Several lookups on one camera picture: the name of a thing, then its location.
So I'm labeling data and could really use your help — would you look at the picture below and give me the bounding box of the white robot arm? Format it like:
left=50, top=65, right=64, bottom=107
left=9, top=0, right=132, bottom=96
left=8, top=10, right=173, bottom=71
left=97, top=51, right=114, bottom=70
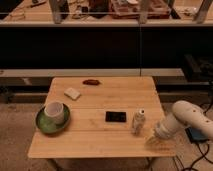
left=152, top=100, right=213, bottom=141

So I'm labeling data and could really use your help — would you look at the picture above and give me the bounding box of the small white bottle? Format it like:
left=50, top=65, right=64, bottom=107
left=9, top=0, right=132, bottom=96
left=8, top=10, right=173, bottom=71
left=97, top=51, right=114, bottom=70
left=131, top=109, right=146, bottom=136

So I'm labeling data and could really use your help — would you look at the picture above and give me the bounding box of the blue black floor box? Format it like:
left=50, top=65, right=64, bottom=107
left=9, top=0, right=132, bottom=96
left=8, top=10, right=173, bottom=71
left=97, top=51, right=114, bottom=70
left=185, top=127, right=212, bottom=143

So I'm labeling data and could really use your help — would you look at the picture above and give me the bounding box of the black rectangular phone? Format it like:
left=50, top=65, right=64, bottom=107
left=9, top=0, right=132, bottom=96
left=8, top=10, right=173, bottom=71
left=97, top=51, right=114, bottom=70
left=105, top=111, right=126, bottom=122

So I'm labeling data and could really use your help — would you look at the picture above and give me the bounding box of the wooden folding table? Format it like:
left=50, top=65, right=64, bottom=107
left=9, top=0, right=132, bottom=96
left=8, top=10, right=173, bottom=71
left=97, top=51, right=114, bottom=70
left=28, top=76, right=175, bottom=159

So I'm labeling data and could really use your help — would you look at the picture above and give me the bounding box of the dark red oblong object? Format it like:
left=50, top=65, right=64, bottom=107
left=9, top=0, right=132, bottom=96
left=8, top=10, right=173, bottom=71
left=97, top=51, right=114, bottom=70
left=83, top=79, right=100, bottom=85

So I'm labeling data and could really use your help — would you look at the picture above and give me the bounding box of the white sponge block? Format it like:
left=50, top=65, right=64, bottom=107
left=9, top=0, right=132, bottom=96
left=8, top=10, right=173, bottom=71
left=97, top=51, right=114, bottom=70
left=64, top=88, right=81, bottom=100

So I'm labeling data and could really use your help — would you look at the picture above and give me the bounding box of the white cup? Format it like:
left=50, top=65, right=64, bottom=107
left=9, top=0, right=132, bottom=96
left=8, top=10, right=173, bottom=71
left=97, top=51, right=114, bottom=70
left=44, top=101, right=64, bottom=124

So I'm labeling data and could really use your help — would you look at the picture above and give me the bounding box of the green plate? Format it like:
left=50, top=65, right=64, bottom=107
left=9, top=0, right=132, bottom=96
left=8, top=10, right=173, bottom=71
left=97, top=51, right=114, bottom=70
left=35, top=104, right=71, bottom=135

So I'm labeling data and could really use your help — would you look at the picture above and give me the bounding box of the long background workbench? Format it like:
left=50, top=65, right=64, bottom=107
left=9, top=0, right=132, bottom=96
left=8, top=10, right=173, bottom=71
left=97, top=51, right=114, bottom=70
left=0, top=0, right=213, bottom=27

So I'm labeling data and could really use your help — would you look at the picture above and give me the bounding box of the black floor cable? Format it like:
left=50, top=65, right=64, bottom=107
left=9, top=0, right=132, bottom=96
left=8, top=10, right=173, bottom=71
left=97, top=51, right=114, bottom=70
left=171, top=79, right=213, bottom=171

